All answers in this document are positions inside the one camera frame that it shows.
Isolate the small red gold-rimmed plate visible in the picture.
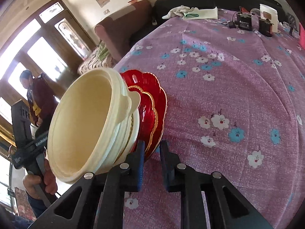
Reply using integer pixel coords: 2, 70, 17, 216
128, 85, 158, 153

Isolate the beige plastic bowl with tab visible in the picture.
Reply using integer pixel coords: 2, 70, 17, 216
47, 68, 140, 184

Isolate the large red scalloped plate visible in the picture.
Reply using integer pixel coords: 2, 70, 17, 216
121, 69, 168, 160

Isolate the person's left hand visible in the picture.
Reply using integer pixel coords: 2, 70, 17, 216
22, 159, 59, 201

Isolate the person in maroon jacket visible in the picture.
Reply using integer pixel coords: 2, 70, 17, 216
20, 69, 58, 127

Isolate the purple floral tablecloth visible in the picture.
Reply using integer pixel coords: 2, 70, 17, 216
115, 9, 304, 228

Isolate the maroon armchair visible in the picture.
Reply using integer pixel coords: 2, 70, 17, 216
77, 0, 154, 76

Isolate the white paper bag green logo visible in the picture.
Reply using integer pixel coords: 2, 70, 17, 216
182, 7, 218, 20

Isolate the white rag cloth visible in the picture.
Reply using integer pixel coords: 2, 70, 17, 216
162, 5, 194, 20

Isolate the black servo box left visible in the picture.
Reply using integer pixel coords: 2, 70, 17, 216
237, 12, 252, 31

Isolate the black servo box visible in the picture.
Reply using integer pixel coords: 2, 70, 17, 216
258, 18, 273, 37
237, 12, 252, 31

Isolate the black servo box right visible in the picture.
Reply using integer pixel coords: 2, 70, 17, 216
258, 18, 273, 37

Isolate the white plastic jar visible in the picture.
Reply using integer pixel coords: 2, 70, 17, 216
259, 4, 278, 33

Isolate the black sofa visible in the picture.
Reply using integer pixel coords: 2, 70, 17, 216
129, 0, 288, 47

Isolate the pink water bottle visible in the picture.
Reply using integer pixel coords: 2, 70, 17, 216
299, 23, 305, 49

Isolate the black perforated stand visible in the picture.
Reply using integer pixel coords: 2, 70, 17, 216
287, 12, 298, 36

